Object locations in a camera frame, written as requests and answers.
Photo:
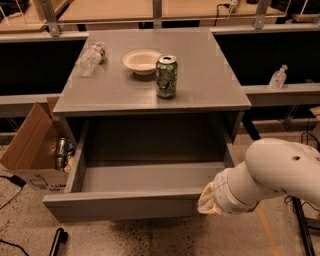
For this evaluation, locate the black bar floor left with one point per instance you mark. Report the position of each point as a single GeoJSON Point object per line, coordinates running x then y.
{"type": "Point", "coordinates": [60, 237]}

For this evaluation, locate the black bar floor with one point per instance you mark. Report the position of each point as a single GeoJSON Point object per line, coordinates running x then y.
{"type": "Point", "coordinates": [304, 230]}
{"type": "Point", "coordinates": [60, 237]}

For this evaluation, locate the clear plastic water bottle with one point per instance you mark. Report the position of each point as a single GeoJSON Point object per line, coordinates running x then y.
{"type": "Point", "coordinates": [91, 58]}

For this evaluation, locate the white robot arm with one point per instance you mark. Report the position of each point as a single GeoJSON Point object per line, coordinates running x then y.
{"type": "Point", "coordinates": [271, 167]}

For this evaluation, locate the open cardboard box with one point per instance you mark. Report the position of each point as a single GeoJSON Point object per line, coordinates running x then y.
{"type": "Point", "coordinates": [32, 154]}

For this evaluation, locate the white paper bowl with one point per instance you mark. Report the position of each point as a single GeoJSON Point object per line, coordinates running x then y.
{"type": "Point", "coordinates": [141, 62]}

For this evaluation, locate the black bar floor right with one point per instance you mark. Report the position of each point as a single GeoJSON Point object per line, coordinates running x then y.
{"type": "Point", "coordinates": [304, 230]}

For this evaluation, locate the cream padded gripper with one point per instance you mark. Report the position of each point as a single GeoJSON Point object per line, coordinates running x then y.
{"type": "Point", "coordinates": [224, 194]}

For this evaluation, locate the wooden back table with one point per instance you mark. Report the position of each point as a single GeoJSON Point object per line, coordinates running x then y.
{"type": "Point", "coordinates": [110, 11]}

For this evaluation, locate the clear soap dispenser bottle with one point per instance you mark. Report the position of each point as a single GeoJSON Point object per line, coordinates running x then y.
{"type": "Point", "coordinates": [278, 78]}

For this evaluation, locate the can inside cardboard box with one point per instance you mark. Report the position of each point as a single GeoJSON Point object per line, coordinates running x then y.
{"type": "Point", "coordinates": [60, 152]}

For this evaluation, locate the grey drawer cabinet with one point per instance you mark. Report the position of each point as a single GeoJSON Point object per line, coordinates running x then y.
{"type": "Point", "coordinates": [205, 85]}

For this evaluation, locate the grey top drawer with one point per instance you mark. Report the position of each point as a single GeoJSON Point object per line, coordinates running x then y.
{"type": "Point", "coordinates": [143, 168]}

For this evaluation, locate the green soda can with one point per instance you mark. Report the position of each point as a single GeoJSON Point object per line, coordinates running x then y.
{"type": "Point", "coordinates": [166, 76]}

